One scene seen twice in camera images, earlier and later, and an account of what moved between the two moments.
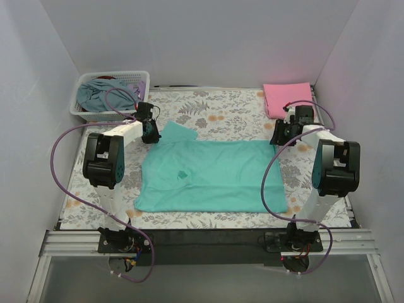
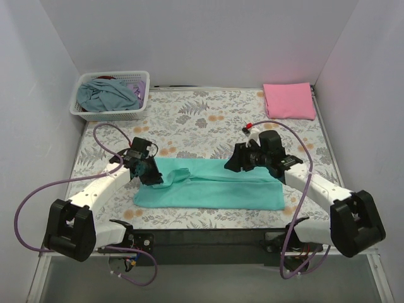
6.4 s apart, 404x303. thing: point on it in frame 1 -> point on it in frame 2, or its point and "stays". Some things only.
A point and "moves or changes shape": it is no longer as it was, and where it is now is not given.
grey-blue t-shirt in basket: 91,95 stays
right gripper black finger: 282,132 -> 245,157
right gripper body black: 281,133 -> 245,158
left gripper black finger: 150,132 -> 152,176
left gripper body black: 150,134 -> 150,172
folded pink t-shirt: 278,96 stays
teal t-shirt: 180,172 moves or changes shape
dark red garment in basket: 106,77 stays
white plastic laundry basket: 109,96 stays
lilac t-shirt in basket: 139,90 stays
